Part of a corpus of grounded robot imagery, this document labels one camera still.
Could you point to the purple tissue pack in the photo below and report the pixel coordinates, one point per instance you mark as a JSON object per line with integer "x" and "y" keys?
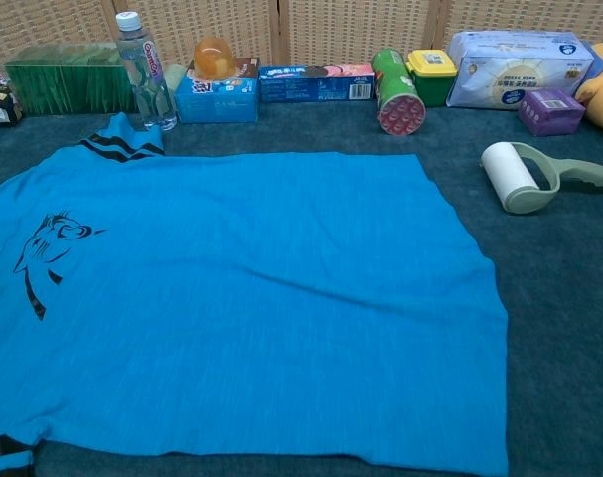
{"x": 549, "y": 114}

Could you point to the clear plastic water bottle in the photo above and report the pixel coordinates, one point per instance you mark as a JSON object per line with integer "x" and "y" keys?
{"x": 144, "y": 74}

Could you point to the green chips can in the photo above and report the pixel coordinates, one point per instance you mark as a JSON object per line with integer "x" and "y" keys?
{"x": 393, "y": 84}

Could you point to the blue cookie box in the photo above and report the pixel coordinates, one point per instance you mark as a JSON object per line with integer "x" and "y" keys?
{"x": 306, "y": 89}

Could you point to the green container yellow lid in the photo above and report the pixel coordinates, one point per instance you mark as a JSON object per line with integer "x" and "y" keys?
{"x": 432, "y": 84}

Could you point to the white tissue pack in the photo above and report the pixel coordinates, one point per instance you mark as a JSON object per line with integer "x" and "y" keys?
{"x": 514, "y": 69}

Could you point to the woven folding screen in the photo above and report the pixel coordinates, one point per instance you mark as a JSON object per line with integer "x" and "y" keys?
{"x": 331, "y": 25}

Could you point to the green grass-print box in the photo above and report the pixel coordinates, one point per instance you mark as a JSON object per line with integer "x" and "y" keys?
{"x": 67, "y": 84}

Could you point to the black snack packet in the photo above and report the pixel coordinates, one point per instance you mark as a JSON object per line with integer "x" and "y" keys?
{"x": 0, "y": 107}

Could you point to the dark teal carpet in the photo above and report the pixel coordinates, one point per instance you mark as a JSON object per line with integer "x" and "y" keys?
{"x": 554, "y": 298}

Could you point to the blue snack box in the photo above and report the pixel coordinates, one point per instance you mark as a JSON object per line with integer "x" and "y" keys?
{"x": 216, "y": 107}

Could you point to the green lint roller white roll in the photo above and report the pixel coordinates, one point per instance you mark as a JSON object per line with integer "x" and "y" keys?
{"x": 509, "y": 174}

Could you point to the orange translucent ball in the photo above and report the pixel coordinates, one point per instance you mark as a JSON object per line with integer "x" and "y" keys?
{"x": 211, "y": 57}

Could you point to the pale green soft item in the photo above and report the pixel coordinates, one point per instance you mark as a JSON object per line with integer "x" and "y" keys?
{"x": 174, "y": 77}

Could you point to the blue t-shirt with black print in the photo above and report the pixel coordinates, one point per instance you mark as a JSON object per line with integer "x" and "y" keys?
{"x": 231, "y": 298}

